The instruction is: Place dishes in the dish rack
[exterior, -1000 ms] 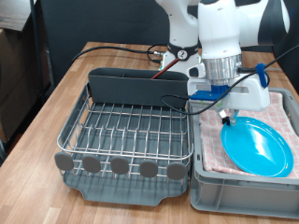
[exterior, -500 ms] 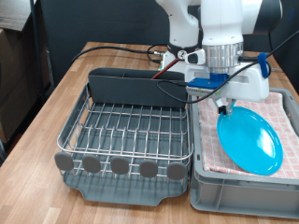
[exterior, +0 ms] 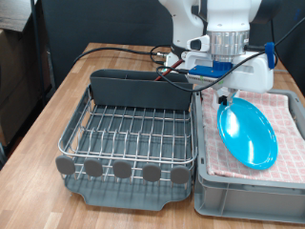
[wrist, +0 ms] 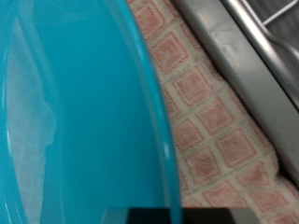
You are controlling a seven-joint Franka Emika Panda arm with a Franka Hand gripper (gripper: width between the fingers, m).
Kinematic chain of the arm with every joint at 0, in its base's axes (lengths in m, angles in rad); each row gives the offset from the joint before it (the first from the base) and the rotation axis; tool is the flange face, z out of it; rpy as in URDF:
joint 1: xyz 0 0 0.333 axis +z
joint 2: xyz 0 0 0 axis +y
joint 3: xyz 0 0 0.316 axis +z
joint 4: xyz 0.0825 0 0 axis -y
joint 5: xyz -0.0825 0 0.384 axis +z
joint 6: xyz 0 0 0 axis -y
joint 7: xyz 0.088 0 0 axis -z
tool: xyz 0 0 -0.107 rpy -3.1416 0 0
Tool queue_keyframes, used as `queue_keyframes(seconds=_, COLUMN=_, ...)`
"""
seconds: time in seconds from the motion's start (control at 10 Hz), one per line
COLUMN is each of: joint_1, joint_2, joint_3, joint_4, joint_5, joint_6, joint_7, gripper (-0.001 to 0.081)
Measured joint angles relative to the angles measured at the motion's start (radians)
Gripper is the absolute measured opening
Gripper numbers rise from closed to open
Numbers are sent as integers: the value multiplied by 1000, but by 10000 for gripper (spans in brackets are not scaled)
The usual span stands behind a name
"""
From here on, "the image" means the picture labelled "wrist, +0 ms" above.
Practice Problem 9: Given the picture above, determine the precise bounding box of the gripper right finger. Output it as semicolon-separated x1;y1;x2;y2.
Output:
182;207;261;224

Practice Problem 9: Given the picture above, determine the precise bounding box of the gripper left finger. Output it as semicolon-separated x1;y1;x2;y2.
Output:
101;206;172;224

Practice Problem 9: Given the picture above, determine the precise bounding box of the blue plastic plate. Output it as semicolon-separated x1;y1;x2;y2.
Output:
0;0;183;224

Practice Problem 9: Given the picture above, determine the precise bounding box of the pink checkered towel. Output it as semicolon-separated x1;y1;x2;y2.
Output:
125;0;299;224

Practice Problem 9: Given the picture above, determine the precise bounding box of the grey plastic crate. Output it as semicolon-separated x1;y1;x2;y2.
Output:
172;0;299;188

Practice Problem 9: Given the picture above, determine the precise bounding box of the steel wire dish rack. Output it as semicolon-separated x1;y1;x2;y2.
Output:
221;0;299;108

